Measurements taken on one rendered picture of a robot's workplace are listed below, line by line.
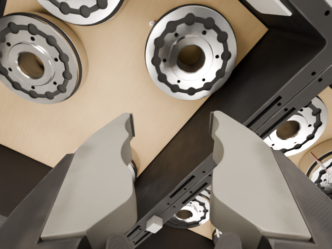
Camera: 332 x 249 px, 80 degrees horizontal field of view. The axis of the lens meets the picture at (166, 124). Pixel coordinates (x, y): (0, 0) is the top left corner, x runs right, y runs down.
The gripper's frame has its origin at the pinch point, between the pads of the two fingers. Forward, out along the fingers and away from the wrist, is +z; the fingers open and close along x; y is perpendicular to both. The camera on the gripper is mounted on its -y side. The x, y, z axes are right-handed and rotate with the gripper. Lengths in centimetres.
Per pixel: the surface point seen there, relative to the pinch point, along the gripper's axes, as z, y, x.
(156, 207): 4.7, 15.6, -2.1
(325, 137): 14.5, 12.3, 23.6
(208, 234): 14.5, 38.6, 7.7
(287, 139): 11.0, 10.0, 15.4
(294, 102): 4.7, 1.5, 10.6
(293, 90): 4.7, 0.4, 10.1
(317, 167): 11.5, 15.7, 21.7
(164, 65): 11.5, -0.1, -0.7
